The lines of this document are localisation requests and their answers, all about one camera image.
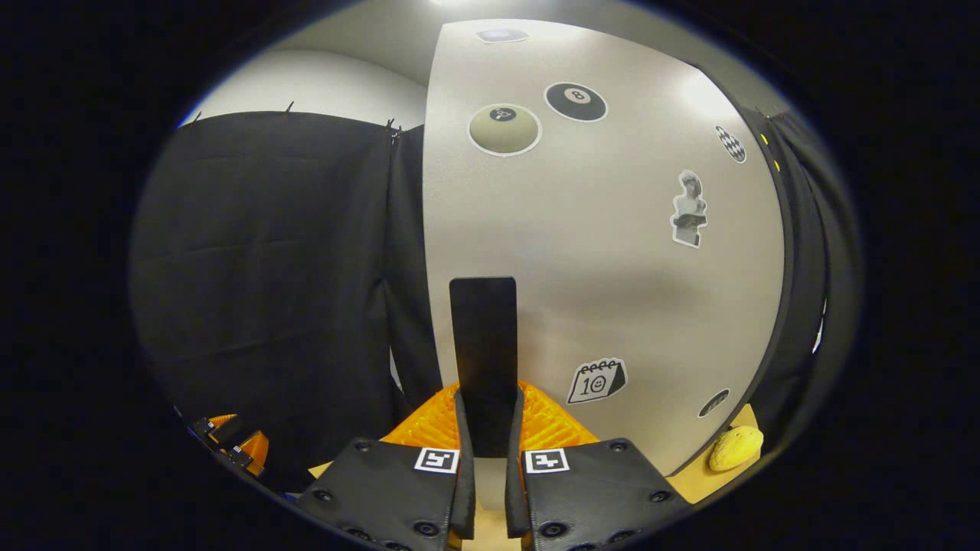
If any yellow bread toy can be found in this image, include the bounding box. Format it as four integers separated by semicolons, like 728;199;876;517
708;425;765;472

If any black door handle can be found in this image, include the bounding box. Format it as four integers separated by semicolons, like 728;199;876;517
449;277;518;458

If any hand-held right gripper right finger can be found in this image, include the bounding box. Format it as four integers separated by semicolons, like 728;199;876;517
504;381;694;551

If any black backdrop cloth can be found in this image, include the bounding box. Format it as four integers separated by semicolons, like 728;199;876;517
129;107;862;494

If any grey cabinet door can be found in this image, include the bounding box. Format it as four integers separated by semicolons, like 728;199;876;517
421;19;789;510

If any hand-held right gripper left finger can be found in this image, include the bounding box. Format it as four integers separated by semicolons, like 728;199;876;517
295;383;477;551

